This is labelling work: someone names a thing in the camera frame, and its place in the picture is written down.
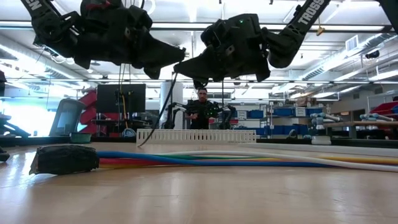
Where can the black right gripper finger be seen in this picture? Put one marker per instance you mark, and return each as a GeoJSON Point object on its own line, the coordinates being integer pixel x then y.
{"type": "Point", "coordinates": [208, 57]}
{"type": "Point", "coordinates": [208, 73]}

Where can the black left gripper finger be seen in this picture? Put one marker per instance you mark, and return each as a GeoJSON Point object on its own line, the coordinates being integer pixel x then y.
{"type": "Point", "coordinates": [164, 48]}
{"type": "Point", "coordinates": [161, 63]}

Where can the white duct cover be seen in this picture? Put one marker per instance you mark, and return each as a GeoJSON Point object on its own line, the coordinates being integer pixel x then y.
{"type": "Point", "coordinates": [342, 151]}

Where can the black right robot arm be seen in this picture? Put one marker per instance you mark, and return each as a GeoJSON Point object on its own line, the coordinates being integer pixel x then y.
{"type": "Point", "coordinates": [298, 25]}

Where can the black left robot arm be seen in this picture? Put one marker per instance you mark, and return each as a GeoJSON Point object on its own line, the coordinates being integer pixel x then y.
{"type": "Point", "coordinates": [49, 25]}

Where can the person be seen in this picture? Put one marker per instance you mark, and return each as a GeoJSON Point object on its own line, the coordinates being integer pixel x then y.
{"type": "Point", "coordinates": [200, 115]}

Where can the blue storage bin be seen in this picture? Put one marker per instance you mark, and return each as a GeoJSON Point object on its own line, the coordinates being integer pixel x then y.
{"type": "Point", "coordinates": [256, 114]}
{"type": "Point", "coordinates": [283, 112]}
{"type": "Point", "coordinates": [314, 111]}

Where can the black monitor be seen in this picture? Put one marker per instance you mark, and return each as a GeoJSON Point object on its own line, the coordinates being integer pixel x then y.
{"type": "Point", "coordinates": [109, 99]}

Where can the red rack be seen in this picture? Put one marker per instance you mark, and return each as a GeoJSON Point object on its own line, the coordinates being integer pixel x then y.
{"type": "Point", "coordinates": [88, 116]}

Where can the grey office chair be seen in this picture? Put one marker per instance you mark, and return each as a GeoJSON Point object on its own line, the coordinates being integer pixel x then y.
{"type": "Point", "coordinates": [66, 118]}

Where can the pale grey roll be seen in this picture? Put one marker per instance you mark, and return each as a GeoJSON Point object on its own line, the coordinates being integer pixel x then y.
{"type": "Point", "coordinates": [329, 117]}
{"type": "Point", "coordinates": [373, 117]}

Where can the black ceiling fixture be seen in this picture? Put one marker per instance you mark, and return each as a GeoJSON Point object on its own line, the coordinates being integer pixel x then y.
{"type": "Point", "coordinates": [372, 54]}

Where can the wooden workbench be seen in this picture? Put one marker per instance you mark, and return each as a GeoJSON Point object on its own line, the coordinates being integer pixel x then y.
{"type": "Point", "coordinates": [367, 124]}

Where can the red storage bin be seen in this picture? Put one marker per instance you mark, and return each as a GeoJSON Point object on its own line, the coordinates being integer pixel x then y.
{"type": "Point", "coordinates": [385, 109]}

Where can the black aluminium table frame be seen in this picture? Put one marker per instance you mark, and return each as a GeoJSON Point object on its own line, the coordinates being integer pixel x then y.
{"type": "Point", "coordinates": [40, 141]}

